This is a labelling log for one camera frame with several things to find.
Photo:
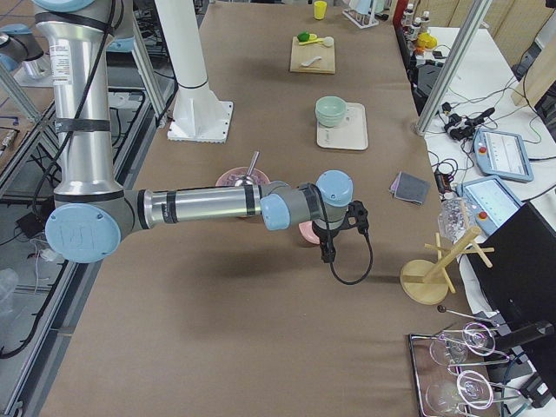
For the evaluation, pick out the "far teach pendant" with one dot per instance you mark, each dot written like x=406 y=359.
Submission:
x=502 y=154

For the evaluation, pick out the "metal ice scoop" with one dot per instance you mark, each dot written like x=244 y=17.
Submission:
x=247 y=178

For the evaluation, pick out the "black computer case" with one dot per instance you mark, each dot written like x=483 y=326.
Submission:
x=521 y=282

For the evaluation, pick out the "small pink bowl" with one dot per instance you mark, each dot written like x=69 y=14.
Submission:
x=307 y=232

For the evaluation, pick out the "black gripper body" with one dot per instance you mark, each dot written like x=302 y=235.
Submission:
x=324 y=238

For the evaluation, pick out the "wooden mug tree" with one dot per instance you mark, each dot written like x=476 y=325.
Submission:
x=428 y=282

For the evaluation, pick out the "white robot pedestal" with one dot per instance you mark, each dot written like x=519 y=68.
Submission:
x=198 y=115

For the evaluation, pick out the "yellow plastic knife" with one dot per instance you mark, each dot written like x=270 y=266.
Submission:
x=314 y=41

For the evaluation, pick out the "cream rabbit tray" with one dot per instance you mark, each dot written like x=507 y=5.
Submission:
x=350 y=134

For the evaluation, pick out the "aluminium frame post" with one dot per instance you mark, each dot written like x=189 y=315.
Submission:
x=462 y=42

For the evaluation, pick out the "green stacked bowls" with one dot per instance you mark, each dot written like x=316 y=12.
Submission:
x=330 y=110

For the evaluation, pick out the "bamboo cutting board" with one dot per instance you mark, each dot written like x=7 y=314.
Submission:
x=300 y=54

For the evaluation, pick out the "green lime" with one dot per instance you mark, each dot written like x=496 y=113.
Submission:
x=303 y=37

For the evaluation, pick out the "grey folded cloth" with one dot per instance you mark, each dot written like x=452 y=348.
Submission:
x=409 y=188

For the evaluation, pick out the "wire glass rack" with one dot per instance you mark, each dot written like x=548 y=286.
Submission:
x=449 y=371

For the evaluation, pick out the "near teach pendant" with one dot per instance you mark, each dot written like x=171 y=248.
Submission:
x=492 y=202

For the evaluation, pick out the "teach pendant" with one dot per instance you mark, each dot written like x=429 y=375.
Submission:
x=502 y=154
x=492 y=202

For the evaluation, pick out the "yellow plastic cup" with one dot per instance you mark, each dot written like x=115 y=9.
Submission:
x=320 y=9

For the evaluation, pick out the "white ceramic spoon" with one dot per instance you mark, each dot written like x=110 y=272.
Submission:
x=308 y=63

